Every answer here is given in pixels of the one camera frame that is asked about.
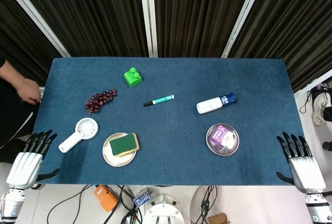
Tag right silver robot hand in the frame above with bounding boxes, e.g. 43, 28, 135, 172
276, 132, 327, 195

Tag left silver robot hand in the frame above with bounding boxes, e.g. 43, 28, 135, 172
5, 130, 62, 190

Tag purple box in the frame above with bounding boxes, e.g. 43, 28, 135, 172
210, 127, 236, 150

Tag green and yellow sponge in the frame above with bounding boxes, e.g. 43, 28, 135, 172
109, 132, 140, 157

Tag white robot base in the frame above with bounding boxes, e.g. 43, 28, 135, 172
142, 192, 184, 224

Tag white sneaker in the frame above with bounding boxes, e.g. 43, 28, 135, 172
312, 94, 328, 126

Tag white handheld fan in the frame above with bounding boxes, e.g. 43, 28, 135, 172
58, 118, 100, 153

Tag bystander in black clothes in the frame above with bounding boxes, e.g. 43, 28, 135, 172
0, 52, 43, 163

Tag round steel plate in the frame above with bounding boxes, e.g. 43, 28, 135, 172
102, 132, 137, 167
206, 123, 240, 157

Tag orange device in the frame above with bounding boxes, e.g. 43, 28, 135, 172
93, 185, 119, 213

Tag red grape bunch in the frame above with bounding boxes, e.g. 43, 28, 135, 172
85, 89, 118, 115

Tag brown cardboard box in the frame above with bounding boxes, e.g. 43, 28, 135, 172
207, 213, 230, 224

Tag white bottle with blue cap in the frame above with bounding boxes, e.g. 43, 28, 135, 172
196, 93, 237, 115

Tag blue and white small box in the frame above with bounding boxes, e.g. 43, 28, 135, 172
133, 188, 153, 207

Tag green toy block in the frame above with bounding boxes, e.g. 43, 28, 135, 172
123, 67, 143, 88

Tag blue table cloth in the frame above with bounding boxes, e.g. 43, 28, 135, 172
20, 57, 316, 186

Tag teal marker pen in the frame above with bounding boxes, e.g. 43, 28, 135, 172
144, 94, 175, 107

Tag dark pleated curtain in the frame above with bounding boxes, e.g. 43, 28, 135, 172
0, 0, 332, 93

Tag black floor cable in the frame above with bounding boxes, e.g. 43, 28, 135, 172
197, 185, 217, 224
46, 184, 95, 224

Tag white frame post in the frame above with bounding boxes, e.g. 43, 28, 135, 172
139, 0, 158, 58
220, 0, 269, 59
0, 0, 71, 58

